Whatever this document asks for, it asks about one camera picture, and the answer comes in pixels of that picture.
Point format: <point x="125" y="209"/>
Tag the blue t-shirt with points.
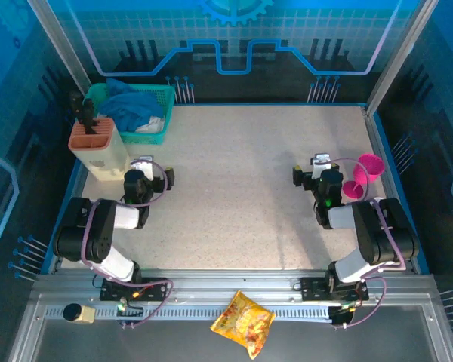
<point x="130" y="107"/>

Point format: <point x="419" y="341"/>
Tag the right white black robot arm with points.
<point x="373" y="230"/>

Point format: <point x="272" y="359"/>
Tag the cream knife block brown top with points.
<point x="105" y="154"/>

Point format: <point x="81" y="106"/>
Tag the pink plastic goblet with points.
<point x="370" y="166"/>

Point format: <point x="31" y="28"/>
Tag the white t-shirt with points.
<point x="151" y="124"/>

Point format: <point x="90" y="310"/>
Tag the teal plastic basket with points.
<point x="166" y="98"/>

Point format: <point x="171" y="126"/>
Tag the cream bottle black cap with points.
<point x="79" y="313"/>

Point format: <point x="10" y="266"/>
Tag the yellow snack bag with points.
<point x="245" y="324"/>

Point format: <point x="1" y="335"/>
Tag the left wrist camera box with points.
<point x="146" y="167"/>

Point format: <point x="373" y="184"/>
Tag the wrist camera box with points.
<point x="146" y="167"/>
<point x="319" y="166"/>

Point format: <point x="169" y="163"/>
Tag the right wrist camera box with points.
<point x="319" y="166"/>

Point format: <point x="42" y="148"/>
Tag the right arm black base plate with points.
<point x="313" y="288"/>

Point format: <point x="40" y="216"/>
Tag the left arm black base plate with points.
<point x="155" y="290"/>

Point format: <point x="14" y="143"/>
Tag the aluminium front rail frame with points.
<point x="230" y="281"/>

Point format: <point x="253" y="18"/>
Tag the aluminium frame post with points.
<point x="400" y="56"/>
<point x="60" y="45"/>

